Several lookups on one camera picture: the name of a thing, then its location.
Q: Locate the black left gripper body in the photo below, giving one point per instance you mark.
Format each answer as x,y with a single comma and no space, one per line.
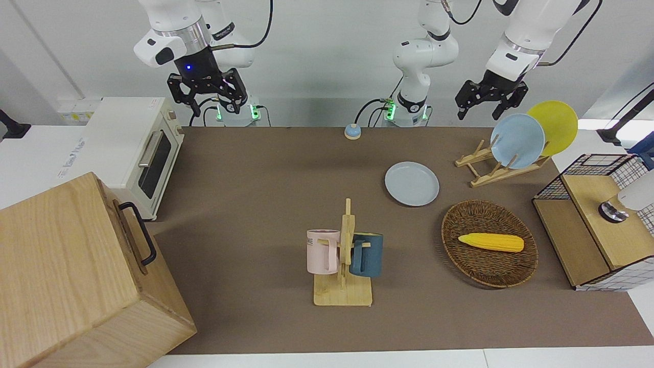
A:
506,84

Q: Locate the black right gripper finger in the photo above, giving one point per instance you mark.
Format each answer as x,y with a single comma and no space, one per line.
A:
236,92
179,92

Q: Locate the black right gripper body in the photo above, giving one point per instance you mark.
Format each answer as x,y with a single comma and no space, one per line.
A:
199,71

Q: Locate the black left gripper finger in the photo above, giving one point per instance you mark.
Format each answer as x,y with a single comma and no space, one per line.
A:
469,94
513,99

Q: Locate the gray plate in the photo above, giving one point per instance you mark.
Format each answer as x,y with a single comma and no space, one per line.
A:
411,184

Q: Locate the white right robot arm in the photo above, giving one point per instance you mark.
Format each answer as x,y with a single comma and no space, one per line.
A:
173,20

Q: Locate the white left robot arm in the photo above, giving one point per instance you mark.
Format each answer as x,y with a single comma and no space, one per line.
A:
424,56

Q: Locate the light blue plate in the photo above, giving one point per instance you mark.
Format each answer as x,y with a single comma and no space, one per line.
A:
518,140

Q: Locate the yellow plate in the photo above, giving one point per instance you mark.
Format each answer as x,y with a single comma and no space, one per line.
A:
559,122

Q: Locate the wooden plate rack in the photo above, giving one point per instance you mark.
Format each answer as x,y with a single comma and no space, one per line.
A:
490,176

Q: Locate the white toaster oven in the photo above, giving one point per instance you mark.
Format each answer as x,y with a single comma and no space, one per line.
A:
122,128

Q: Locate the small blue round bell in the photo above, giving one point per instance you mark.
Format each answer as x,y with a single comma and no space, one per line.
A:
352,132

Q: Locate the yellow corn cob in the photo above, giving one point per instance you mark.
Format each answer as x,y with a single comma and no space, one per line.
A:
490,242

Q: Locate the blue object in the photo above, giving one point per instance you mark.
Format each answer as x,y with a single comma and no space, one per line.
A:
648,153

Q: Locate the white object with metal base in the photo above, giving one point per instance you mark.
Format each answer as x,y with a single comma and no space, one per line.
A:
636,197

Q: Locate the white printed box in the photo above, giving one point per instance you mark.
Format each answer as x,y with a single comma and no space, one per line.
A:
36,163

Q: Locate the brown wicker basket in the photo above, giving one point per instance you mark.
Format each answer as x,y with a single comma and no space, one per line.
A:
485,268

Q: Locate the pink mug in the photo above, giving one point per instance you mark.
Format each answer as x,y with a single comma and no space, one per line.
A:
321,253

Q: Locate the dark blue mug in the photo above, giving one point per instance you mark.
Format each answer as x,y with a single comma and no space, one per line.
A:
370,255

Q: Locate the brown table mat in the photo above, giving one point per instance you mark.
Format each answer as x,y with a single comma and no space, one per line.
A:
255,306

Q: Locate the large wooden box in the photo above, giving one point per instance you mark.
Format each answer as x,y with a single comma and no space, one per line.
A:
66,276

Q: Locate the wooden mug stand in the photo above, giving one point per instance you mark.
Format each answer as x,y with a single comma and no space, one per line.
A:
342,294

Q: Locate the black camera stand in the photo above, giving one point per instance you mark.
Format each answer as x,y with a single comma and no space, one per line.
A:
610,135

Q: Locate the white wall socket strip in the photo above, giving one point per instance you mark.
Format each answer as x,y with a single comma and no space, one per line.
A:
76,110

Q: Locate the black clamp mount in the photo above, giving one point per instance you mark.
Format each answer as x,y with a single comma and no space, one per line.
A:
10,128

